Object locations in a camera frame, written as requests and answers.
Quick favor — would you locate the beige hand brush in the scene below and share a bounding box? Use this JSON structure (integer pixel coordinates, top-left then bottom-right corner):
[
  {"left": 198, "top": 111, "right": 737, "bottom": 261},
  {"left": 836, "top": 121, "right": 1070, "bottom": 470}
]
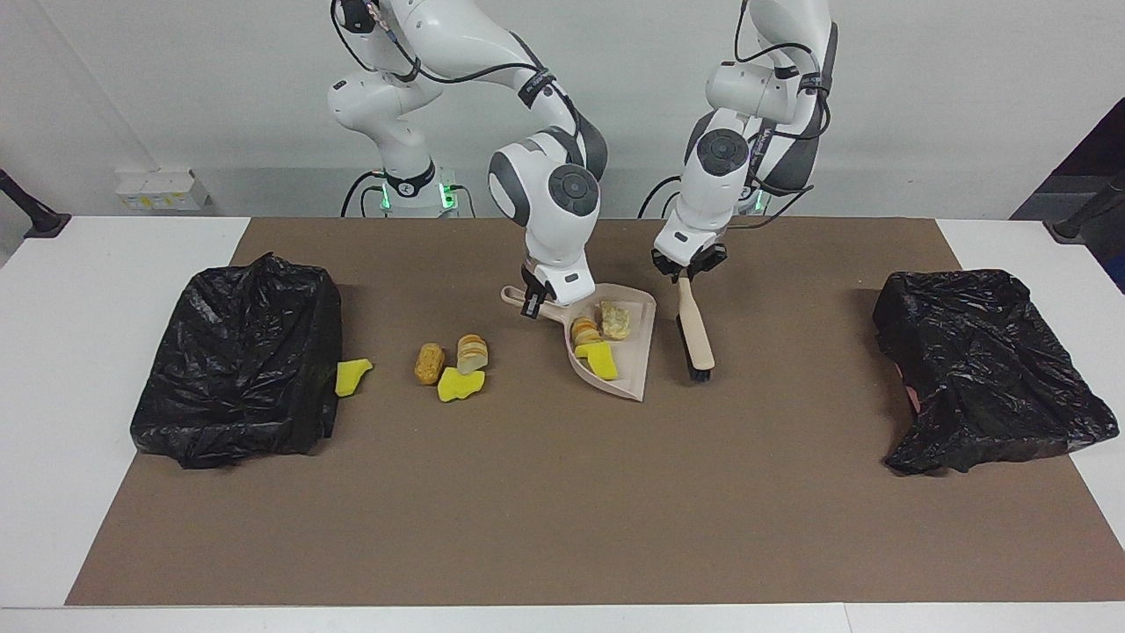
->
[{"left": 675, "top": 274, "right": 715, "bottom": 382}]

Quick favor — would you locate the grey orange striped foam piece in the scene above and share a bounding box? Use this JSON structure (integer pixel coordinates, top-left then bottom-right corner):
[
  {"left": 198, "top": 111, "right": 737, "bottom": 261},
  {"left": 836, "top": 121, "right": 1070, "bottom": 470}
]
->
[{"left": 456, "top": 333, "right": 490, "bottom": 375}]

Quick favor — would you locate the beige plastic dustpan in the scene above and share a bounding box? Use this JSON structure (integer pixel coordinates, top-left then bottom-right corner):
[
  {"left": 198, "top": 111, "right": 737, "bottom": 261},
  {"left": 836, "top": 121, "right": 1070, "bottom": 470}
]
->
[{"left": 501, "top": 283, "right": 658, "bottom": 403}]

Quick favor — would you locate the yellow notched sponge piece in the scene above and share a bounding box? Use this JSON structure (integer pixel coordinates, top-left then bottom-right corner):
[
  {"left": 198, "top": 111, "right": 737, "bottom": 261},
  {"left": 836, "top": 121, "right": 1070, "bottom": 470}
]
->
[{"left": 437, "top": 368, "right": 487, "bottom": 404}]

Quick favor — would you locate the yellow wedge sponge piece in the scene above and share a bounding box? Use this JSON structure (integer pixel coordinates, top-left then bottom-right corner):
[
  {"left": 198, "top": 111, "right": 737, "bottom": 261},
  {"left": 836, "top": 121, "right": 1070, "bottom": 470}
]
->
[{"left": 335, "top": 358, "right": 374, "bottom": 398}]

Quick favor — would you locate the black plastic bin bag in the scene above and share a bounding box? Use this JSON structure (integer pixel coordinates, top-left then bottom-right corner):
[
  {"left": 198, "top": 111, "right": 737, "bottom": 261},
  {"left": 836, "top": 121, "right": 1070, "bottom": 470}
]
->
[
  {"left": 130, "top": 252, "right": 344, "bottom": 469},
  {"left": 873, "top": 269, "right": 1120, "bottom": 477}
]

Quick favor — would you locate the brown table mat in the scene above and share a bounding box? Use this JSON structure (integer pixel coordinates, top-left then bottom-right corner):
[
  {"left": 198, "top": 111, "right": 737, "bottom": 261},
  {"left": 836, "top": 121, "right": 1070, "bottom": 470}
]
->
[{"left": 66, "top": 217, "right": 1125, "bottom": 606}]

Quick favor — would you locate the dark furniture panel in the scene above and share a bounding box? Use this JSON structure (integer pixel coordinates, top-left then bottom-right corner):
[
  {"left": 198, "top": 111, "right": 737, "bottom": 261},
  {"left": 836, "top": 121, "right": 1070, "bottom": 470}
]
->
[{"left": 1009, "top": 95, "right": 1125, "bottom": 295}]

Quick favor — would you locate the black base power cable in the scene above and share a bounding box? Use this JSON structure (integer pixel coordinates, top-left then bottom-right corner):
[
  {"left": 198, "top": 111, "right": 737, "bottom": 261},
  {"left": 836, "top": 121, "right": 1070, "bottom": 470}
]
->
[
  {"left": 639, "top": 174, "right": 688, "bottom": 219},
  {"left": 340, "top": 170, "right": 388, "bottom": 219}
]

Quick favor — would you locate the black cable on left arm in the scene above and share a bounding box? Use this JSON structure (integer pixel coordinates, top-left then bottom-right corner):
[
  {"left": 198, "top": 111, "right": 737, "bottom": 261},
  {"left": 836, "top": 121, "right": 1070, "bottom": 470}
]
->
[{"left": 734, "top": 0, "right": 831, "bottom": 199}]

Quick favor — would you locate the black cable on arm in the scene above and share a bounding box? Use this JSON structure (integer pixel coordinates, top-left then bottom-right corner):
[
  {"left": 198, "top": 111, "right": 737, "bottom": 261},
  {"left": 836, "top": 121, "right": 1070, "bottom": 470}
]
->
[
  {"left": 734, "top": 0, "right": 831, "bottom": 199},
  {"left": 332, "top": 0, "right": 585, "bottom": 142}
]

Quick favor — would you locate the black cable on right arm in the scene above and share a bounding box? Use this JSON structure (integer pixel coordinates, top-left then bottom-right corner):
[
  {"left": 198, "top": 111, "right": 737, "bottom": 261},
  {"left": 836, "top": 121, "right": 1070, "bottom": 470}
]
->
[{"left": 332, "top": 0, "right": 585, "bottom": 142}]

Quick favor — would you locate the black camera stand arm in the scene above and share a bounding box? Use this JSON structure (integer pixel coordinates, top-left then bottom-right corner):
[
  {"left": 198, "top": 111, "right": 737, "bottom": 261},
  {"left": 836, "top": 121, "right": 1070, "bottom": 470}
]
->
[
  {"left": 0, "top": 169, "right": 72, "bottom": 239},
  {"left": 1046, "top": 172, "right": 1125, "bottom": 244}
]

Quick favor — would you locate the white wall socket box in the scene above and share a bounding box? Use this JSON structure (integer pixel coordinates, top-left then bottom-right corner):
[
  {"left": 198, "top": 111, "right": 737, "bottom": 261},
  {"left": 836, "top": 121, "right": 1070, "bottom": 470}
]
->
[{"left": 116, "top": 170, "right": 212, "bottom": 212}]

